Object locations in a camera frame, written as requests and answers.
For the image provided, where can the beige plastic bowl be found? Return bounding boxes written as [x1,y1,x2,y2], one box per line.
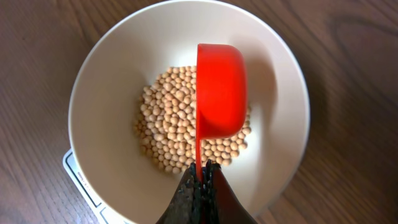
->
[68,1,310,223]

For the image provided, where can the red plastic measuring scoop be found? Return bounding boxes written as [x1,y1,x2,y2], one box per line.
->
[196,44,248,181]

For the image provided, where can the soybeans in bowl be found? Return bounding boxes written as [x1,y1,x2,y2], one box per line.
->
[133,66,252,174]

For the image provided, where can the white digital kitchen scale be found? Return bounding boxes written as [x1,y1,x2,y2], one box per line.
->
[62,149,128,224]

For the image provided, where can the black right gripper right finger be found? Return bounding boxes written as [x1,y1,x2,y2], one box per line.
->
[203,160,257,224]

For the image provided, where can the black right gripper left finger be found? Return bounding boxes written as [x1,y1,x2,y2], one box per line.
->
[156,162,202,224]

